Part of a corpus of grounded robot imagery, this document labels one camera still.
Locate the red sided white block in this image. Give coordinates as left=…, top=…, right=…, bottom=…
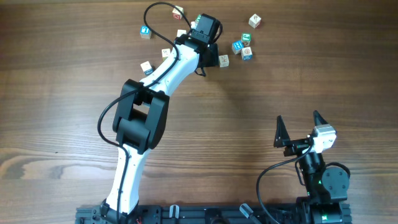
left=177, top=29, right=187, bottom=37

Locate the camera cable black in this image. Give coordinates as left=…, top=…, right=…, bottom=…
left=97, top=2, right=190, bottom=223
left=256, top=147, right=311, bottom=223

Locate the green J block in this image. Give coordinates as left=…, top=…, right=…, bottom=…
left=241, top=33, right=251, bottom=47

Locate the plain picture block right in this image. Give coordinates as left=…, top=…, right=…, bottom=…
left=248, top=14, right=262, bottom=29

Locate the yellow face picture block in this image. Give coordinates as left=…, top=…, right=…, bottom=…
left=219, top=55, right=229, bottom=68

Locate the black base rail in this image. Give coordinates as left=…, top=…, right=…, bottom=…
left=75, top=203, right=353, bottom=224

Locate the green N block top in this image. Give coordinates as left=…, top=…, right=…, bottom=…
left=195, top=14, right=201, bottom=23

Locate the blue sided white block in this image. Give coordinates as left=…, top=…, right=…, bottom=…
left=141, top=61, right=154, bottom=76

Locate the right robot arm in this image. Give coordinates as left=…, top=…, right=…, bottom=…
left=274, top=111, right=352, bottom=223

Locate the blue letter block right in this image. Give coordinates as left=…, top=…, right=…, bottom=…
left=232, top=40, right=244, bottom=55

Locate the red picture block top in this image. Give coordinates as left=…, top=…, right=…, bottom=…
left=172, top=6, right=183, bottom=20

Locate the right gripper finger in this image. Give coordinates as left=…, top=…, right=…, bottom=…
left=274, top=115, right=290, bottom=147
left=313, top=110, right=328, bottom=126

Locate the blue letter block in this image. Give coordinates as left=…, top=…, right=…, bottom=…
left=140, top=26, right=152, bottom=39
left=232, top=40, right=244, bottom=55

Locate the blue sided picture block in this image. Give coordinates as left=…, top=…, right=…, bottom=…
left=241, top=47, right=253, bottom=60

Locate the yellow sided white block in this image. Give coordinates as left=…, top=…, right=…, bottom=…
left=161, top=49, right=171, bottom=61

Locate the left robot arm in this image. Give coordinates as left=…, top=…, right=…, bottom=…
left=100, top=14, right=222, bottom=223

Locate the right camera cable black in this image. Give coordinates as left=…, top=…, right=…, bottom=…
left=256, top=147, right=311, bottom=223

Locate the left camera cable black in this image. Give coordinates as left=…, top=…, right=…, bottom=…
left=97, top=2, right=190, bottom=223

